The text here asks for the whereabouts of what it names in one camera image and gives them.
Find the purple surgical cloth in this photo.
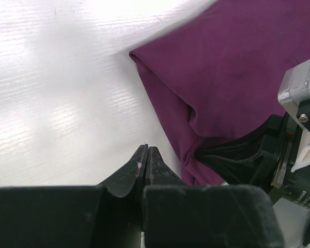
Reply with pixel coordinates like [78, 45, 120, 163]
[129, 1, 310, 185]

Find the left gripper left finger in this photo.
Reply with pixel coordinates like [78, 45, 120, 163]
[0, 145, 148, 247]

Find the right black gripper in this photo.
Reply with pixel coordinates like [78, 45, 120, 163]
[195, 115, 310, 210]

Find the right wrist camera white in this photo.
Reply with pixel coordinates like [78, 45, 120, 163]
[277, 59, 310, 172]

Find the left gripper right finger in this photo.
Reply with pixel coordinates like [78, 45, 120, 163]
[143, 147, 285, 247]

